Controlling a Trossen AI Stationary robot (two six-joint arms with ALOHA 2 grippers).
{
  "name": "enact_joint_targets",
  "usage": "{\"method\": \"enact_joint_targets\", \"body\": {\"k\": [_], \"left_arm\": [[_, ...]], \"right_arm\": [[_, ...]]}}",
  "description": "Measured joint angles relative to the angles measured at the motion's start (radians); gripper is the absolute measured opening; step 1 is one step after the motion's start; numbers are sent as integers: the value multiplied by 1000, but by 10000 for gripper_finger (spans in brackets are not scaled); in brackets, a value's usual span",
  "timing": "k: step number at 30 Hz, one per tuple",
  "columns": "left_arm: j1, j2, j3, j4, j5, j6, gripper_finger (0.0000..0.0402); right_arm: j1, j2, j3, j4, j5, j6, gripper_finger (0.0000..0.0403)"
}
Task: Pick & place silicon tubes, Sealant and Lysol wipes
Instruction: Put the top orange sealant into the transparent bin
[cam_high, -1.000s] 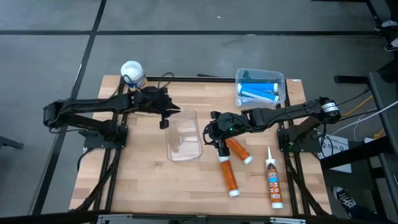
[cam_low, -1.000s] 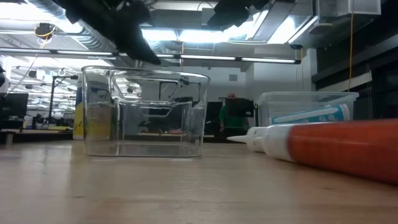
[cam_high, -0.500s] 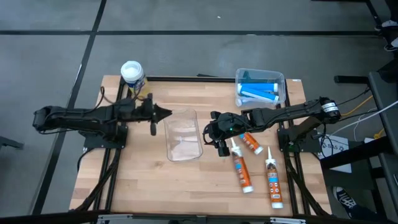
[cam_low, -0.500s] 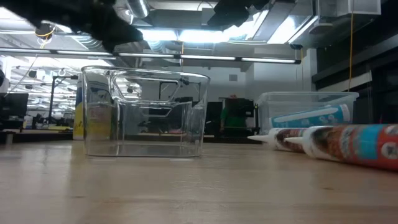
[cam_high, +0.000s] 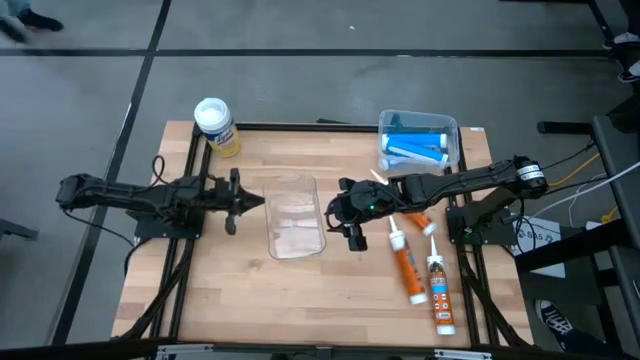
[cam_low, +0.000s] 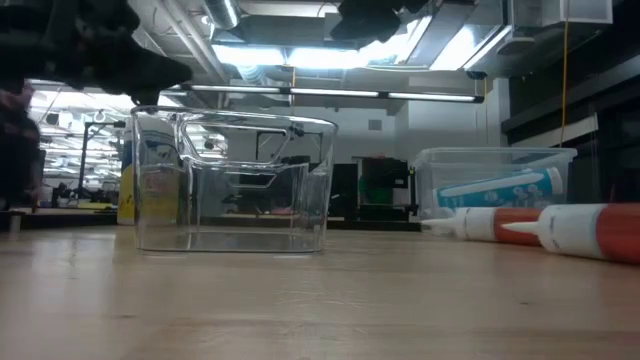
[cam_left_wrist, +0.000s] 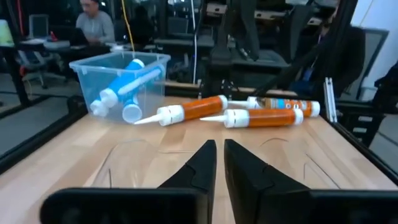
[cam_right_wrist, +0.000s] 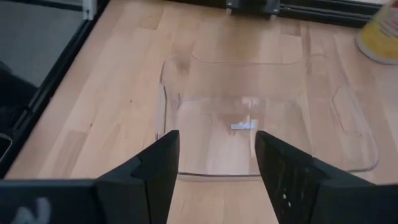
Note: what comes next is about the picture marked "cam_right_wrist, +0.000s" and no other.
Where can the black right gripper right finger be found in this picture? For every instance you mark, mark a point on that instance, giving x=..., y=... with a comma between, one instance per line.
x=295, y=193

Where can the silver corner bracket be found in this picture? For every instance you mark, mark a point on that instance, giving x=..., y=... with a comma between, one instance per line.
x=89, y=9

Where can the clear plastic bin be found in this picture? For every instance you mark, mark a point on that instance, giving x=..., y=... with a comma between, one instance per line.
x=236, y=140

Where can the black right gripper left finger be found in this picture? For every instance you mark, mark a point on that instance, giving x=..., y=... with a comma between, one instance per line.
x=149, y=186

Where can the yellow Lysol wipes canister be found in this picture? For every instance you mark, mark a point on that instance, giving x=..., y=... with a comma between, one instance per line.
x=379, y=40

